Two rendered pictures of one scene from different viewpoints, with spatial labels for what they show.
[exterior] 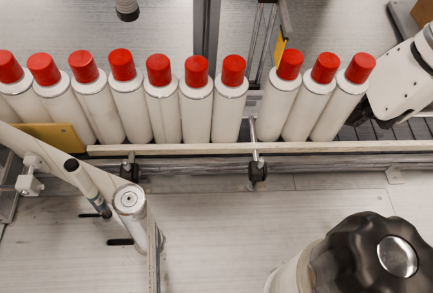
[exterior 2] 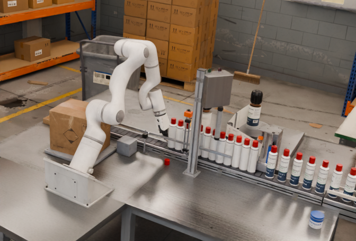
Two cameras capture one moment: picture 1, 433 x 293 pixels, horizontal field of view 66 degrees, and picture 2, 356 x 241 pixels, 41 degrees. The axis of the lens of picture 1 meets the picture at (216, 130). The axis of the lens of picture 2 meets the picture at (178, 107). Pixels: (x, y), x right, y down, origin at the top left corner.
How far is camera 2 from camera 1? 3.16 m
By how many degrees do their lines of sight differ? 95
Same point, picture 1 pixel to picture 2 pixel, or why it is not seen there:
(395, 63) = (164, 119)
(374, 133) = (156, 142)
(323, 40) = (133, 169)
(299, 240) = not seen: hidden behind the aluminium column
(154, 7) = (188, 201)
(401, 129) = (148, 140)
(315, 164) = not seen: hidden behind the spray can
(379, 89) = (167, 124)
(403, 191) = not seen: hidden behind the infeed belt
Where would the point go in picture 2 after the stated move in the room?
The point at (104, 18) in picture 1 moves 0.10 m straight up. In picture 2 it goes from (213, 204) to (215, 189)
